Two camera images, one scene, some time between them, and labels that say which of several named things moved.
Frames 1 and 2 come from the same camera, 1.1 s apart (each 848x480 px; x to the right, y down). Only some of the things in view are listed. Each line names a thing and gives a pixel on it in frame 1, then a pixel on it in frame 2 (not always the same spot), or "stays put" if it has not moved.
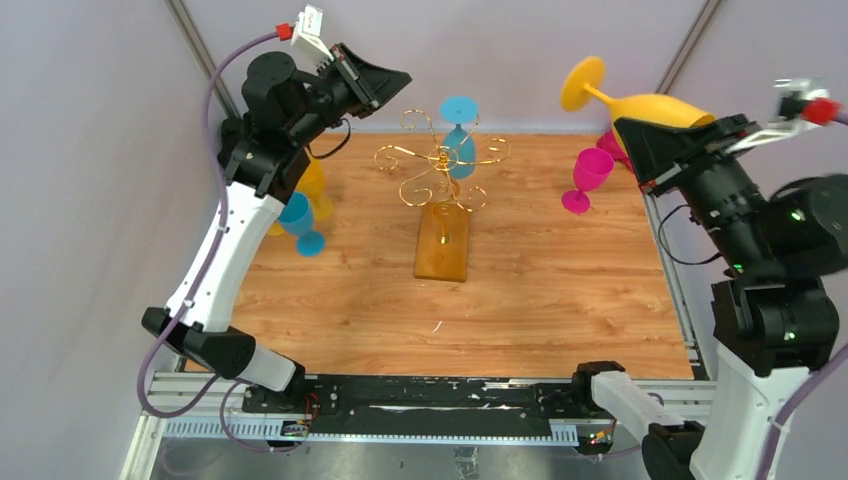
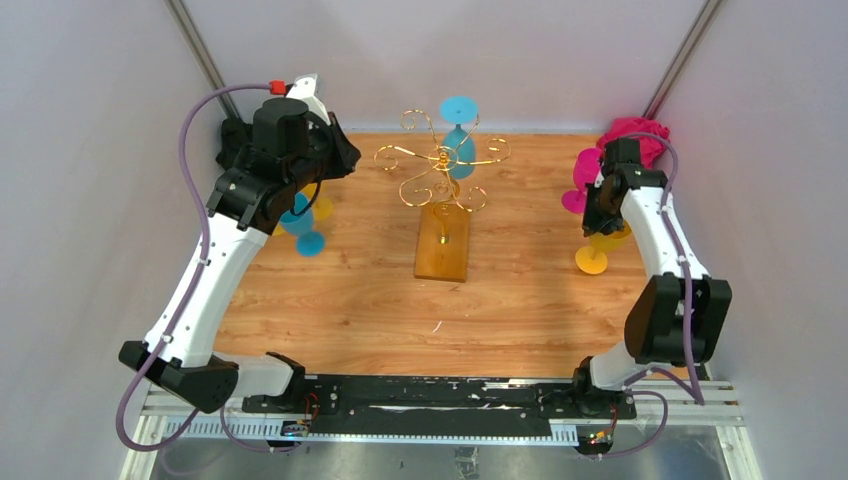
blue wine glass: (459, 143) stays put
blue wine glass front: (297, 218) stays put
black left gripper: (368, 85) → (345, 154)
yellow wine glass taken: (312, 183) stays put
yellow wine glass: (580, 90) → (593, 259)
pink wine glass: (592, 167) stays put
